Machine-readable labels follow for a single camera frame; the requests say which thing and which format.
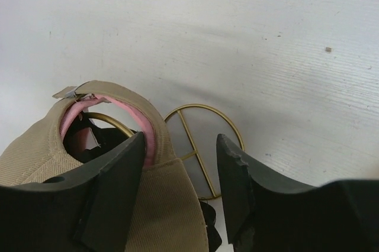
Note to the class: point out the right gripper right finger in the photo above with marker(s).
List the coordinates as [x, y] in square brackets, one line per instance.
[267, 211]

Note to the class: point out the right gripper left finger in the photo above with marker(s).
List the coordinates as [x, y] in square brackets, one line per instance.
[88, 208]

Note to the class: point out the black cap gold logo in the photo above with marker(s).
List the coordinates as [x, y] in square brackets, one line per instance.
[86, 141]

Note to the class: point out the beige cap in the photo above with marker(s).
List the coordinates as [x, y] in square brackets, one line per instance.
[167, 215]

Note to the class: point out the gold wire hat stand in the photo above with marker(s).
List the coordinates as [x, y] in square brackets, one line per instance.
[194, 129]

